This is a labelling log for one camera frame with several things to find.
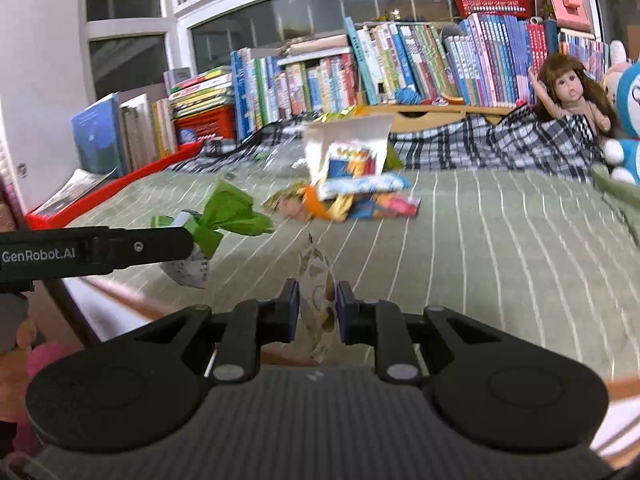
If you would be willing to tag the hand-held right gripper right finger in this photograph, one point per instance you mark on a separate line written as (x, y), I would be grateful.
(341, 312)

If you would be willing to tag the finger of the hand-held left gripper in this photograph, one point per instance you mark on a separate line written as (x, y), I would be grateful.
(145, 247)

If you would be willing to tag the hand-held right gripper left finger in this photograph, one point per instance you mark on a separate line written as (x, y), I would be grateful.
(294, 312)

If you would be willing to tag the green plastic bag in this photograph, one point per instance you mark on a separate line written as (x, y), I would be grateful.
(230, 210)

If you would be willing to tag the white and orange snack bag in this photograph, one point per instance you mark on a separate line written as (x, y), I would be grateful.
(345, 132)

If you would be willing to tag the grey crumpled wrapper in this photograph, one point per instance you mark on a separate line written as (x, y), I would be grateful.
(187, 270)

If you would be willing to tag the glossy magazine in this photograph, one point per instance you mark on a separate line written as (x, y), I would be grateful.
(75, 190)

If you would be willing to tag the orange snack wrapper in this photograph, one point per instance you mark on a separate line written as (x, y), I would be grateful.
(320, 202)

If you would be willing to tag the yellow-brown snack wrapper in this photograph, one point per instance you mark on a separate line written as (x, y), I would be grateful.
(282, 200)

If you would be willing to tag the pink and red snack wrapper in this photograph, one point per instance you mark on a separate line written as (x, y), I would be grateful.
(395, 206)

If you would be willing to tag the row of large picture books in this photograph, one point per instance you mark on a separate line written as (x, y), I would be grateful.
(95, 135)

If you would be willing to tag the blue and white snack wrapper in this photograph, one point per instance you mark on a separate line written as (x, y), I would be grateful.
(370, 184)

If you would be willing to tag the red plastic crate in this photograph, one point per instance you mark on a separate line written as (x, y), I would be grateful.
(210, 125)

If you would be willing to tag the green striped bedsheet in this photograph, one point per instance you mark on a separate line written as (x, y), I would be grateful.
(475, 260)

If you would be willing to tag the clear greenish plastic wrapper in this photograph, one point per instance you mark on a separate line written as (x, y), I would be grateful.
(280, 157)

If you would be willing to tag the stack of flat books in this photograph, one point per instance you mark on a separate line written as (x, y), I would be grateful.
(200, 95)

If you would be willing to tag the grey small box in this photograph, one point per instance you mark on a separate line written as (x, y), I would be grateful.
(177, 79)

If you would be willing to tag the row of short colourful books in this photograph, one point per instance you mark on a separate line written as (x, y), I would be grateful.
(280, 90)

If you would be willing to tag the wooden desk organizer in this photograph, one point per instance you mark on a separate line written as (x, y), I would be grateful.
(440, 115)

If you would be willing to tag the blue yarn ball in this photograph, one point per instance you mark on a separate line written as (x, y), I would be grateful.
(409, 96)

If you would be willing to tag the small striped toy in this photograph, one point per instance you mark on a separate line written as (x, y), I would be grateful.
(440, 101)

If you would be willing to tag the black and white plaid blanket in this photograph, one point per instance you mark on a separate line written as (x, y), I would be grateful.
(525, 147)

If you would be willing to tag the beige flat box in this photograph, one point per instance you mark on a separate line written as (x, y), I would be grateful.
(315, 47)

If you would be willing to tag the green cloth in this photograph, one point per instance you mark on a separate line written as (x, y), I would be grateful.
(620, 195)

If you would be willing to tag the brown-haired doll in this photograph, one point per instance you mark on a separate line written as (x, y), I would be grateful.
(567, 90)

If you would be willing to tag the red plastic basket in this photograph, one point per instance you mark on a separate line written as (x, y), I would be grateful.
(492, 2)

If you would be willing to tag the blue cat plush toy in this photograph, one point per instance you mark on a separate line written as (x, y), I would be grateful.
(627, 110)

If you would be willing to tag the row of small books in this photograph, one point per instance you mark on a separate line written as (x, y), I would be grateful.
(580, 50)

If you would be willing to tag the pink and white rabbit plush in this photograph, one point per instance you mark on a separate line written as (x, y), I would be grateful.
(616, 67)

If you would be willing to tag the wooden bed frame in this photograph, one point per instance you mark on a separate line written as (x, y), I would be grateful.
(125, 294)

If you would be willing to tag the red bed rail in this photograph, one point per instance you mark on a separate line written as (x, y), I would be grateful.
(100, 190)

